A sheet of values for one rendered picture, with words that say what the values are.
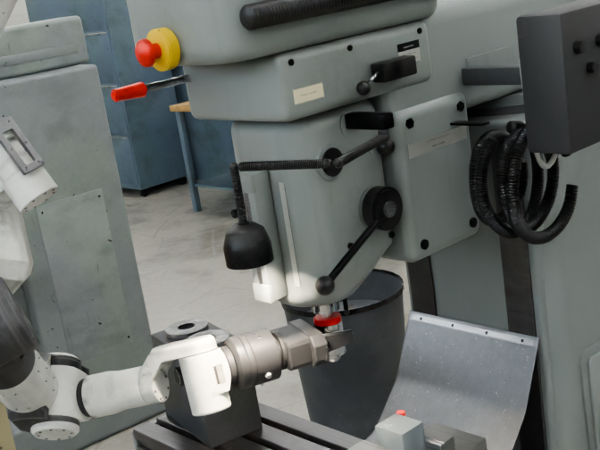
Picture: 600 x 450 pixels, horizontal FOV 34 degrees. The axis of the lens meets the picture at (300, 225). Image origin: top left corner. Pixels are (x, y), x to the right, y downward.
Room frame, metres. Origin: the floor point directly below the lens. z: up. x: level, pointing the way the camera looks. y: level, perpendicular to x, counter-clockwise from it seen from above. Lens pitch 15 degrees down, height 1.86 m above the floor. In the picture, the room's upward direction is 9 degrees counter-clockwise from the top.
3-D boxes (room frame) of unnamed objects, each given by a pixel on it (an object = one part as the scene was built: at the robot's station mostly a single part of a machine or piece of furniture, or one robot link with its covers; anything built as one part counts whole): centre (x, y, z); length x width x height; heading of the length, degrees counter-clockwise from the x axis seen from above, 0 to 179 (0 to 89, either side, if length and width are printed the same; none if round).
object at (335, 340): (1.55, -0.03, 1.23); 0.06 x 0.02 x 0.03; 112
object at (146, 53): (1.42, 0.17, 1.76); 0.04 x 0.03 x 0.04; 40
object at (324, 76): (1.61, -0.05, 1.68); 0.34 x 0.24 x 0.10; 130
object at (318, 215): (1.58, -0.03, 1.47); 0.21 x 0.19 x 0.32; 40
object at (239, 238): (1.42, 0.08, 1.47); 0.07 x 0.07 x 0.06
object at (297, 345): (1.55, 0.06, 1.23); 0.13 x 0.12 x 0.10; 22
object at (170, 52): (1.43, 0.15, 1.76); 0.06 x 0.02 x 0.06; 40
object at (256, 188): (1.51, 0.06, 1.45); 0.04 x 0.04 x 0.21; 40
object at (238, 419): (1.90, 0.24, 1.06); 0.22 x 0.12 x 0.20; 29
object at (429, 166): (1.71, -0.17, 1.47); 0.24 x 0.19 x 0.26; 40
